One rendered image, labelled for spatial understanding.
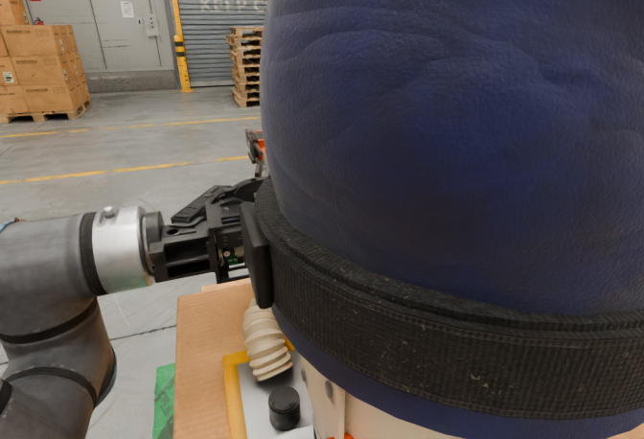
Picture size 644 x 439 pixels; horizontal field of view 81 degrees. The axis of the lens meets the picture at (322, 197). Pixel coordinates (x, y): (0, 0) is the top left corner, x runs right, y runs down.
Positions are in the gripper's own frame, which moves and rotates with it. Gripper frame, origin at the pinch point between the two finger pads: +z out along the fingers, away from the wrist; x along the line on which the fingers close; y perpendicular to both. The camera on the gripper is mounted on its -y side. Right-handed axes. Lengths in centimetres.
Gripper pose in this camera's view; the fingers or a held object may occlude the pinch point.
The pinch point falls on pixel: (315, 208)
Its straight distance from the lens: 49.5
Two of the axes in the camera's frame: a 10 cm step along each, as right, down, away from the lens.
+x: -0.1, -9.1, -4.2
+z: 9.5, -1.4, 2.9
